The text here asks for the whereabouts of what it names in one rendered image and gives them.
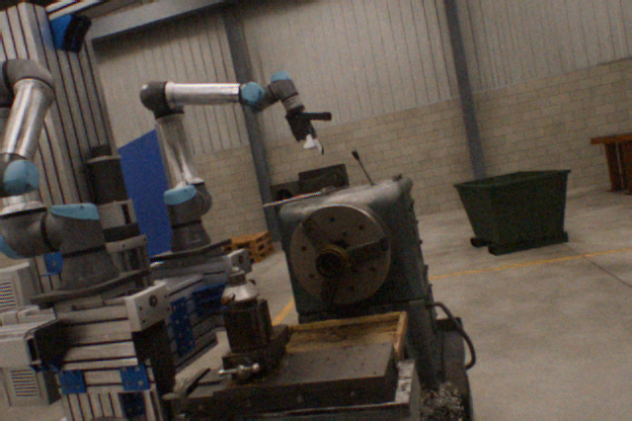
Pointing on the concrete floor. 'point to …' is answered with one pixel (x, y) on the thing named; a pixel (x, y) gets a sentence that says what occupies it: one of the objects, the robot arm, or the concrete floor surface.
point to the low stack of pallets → (253, 245)
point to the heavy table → (618, 160)
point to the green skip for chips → (516, 210)
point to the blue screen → (148, 187)
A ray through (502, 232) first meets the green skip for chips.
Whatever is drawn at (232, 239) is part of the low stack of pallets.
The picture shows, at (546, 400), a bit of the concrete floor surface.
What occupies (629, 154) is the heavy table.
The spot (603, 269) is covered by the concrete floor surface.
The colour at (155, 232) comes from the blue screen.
